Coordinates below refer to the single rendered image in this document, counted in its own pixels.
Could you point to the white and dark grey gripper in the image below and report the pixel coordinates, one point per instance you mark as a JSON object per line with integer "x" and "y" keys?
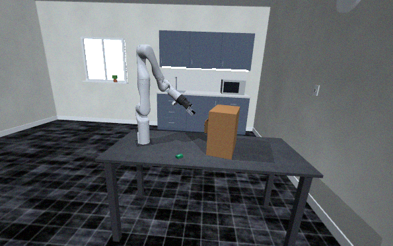
{"x": 180, "y": 99}

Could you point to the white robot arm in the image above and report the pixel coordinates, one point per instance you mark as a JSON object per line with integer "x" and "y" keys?
{"x": 143, "y": 108}

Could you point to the tan wooden chest of drawers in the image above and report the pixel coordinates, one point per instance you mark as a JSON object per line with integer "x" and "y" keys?
{"x": 222, "y": 131}

